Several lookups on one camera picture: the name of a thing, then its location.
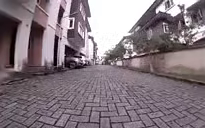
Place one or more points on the grey parked car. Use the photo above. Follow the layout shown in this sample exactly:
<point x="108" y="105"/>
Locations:
<point x="74" y="61"/>

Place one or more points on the grey brick paved road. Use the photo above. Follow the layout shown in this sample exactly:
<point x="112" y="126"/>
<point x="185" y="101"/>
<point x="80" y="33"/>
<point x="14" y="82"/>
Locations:
<point x="103" y="100"/>

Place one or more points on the white multi-storey building row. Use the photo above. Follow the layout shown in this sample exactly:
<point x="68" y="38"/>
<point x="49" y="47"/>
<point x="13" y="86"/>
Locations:
<point x="40" y="30"/>

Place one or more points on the concrete kerb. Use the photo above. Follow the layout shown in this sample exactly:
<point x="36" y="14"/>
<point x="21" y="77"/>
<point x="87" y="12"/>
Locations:
<point x="176" y="76"/>

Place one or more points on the raised concrete pavement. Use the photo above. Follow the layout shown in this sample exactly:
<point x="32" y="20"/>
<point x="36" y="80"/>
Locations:
<point x="10" y="75"/>

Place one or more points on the trees along wall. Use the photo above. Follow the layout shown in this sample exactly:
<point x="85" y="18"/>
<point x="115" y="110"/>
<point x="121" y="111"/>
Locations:
<point x="115" y="53"/>

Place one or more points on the houses behind boundary wall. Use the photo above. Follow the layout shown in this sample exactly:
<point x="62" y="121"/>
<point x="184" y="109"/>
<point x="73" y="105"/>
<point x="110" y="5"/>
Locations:
<point x="156" y="23"/>

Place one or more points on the long pale boundary wall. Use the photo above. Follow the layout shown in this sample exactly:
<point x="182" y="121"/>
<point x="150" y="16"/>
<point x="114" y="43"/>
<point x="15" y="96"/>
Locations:
<point x="183" y="61"/>

